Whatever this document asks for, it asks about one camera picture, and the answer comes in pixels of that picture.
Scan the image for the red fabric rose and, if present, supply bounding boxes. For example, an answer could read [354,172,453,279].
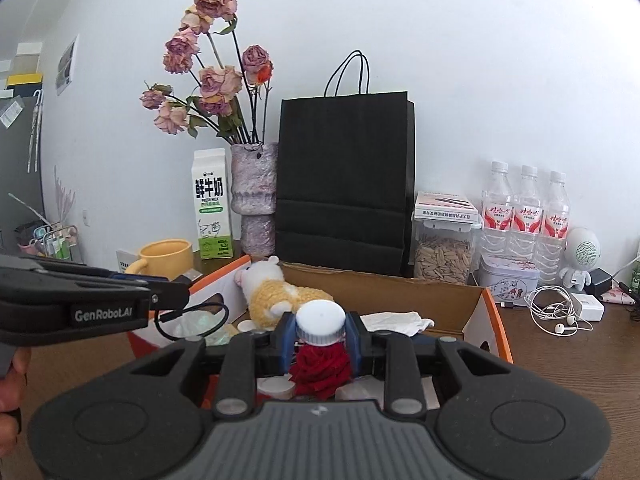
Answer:
[289,342,353,398]

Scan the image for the purple textured vase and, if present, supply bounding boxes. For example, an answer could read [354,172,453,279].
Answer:
[230,142,280,257]

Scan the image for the grey cabinet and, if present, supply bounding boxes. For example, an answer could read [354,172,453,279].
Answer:
[0,42,46,251]

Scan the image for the white printed tin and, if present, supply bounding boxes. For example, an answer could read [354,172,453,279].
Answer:
[472,255,541,301]

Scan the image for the wire storage cart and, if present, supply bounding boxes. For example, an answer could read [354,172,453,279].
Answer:
[15,220,83,263]

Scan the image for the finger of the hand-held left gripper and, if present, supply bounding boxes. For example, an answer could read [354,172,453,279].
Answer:
[147,280,192,312]
[107,270,171,284]

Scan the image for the clear seed container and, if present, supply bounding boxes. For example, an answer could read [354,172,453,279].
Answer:
[411,191,483,286]

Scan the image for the person's left hand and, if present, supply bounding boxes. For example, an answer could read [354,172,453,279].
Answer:
[0,347,32,456]

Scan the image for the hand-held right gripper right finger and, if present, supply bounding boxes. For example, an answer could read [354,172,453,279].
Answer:
[342,311,508,420]

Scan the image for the green iridescent plastic bag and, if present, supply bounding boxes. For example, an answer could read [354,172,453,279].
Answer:
[175,312,231,348]

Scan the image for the translucent plastic container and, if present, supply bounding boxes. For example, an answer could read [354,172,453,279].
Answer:
[335,375,441,408]

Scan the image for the black power adapter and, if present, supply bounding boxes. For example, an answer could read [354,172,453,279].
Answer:
[585,267,613,298]

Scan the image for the white cloth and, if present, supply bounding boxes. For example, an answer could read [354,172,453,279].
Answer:
[359,311,436,337]

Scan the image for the yellow white plush sheep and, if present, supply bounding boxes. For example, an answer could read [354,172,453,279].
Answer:
[234,255,335,332]

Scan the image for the clear water bottle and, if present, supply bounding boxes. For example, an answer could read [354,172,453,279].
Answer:
[510,165,544,261]
[480,161,516,261]
[537,171,571,266]

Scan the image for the white charger block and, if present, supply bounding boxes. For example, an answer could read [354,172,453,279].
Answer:
[570,292,606,322]

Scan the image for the wall poster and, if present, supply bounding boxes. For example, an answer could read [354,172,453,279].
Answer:
[55,34,81,97]

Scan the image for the white green milk carton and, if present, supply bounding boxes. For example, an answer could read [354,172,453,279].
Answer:
[191,148,235,261]

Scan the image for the yellow mug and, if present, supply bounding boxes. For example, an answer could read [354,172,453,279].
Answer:
[131,240,195,281]

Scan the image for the pink patterned case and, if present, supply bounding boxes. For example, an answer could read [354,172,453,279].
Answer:
[602,287,637,306]

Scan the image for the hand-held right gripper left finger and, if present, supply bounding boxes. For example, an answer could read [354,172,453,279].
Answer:
[117,311,301,421]

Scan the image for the purple wall decal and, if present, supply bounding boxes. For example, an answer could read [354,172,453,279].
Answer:
[52,165,76,226]

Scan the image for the red cardboard box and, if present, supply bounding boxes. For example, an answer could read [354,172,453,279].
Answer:
[125,254,515,411]

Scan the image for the black paper bag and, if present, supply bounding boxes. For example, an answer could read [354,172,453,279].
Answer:
[275,50,417,278]

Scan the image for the white wall socket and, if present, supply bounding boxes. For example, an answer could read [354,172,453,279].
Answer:
[116,248,142,273]

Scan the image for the dried pink roses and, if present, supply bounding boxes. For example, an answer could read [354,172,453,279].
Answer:
[140,0,275,146]

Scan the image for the white robot speaker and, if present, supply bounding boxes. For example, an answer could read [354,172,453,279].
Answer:
[559,227,602,291]

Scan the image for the white wired earphones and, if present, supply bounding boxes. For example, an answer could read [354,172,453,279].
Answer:
[525,285,596,336]

